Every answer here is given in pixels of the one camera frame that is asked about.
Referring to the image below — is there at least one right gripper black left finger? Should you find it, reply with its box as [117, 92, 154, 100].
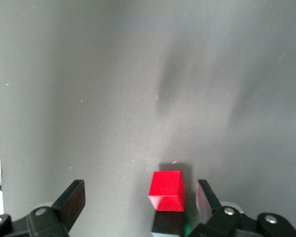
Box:
[27, 179, 86, 237]

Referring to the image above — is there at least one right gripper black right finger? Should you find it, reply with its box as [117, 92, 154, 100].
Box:
[189, 179, 245, 237]

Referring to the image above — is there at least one red cube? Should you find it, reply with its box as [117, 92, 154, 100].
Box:
[148, 169, 186, 213]

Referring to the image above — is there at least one black cube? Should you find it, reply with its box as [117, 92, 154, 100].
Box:
[151, 211, 189, 237]

